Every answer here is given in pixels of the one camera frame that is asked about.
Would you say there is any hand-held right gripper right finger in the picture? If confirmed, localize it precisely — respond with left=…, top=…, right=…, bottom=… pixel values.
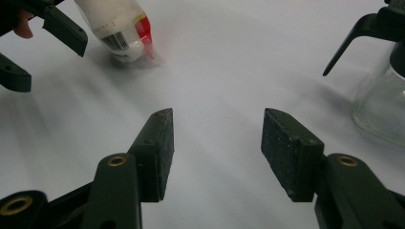
left=261, top=108, right=405, bottom=229

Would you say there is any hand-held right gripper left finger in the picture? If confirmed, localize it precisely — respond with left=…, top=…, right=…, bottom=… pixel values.
left=79, top=108, right=175, bottom=229

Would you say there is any white table sheet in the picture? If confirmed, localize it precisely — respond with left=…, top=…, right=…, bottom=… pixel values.
left=0, top=0, right=405, bottom=229

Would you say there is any white bag with red label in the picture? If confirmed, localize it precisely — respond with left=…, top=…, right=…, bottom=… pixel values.
left=74, top=0, right=161, bottom=66

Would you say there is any glass jar with black lid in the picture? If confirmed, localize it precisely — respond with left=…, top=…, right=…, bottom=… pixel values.
left=322, top=0, right=405, bottom=147

